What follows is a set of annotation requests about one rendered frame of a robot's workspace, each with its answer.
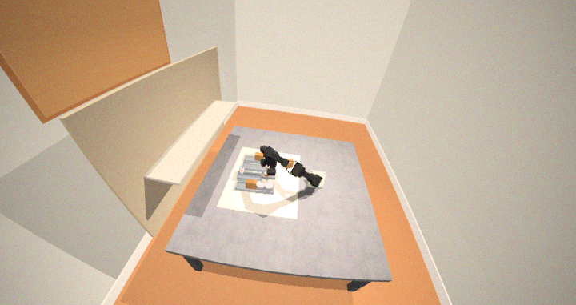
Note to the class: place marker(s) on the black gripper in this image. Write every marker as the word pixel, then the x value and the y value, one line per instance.
pixel 272 170

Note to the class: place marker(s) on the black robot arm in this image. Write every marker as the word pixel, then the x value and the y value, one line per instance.
pixel 298 170

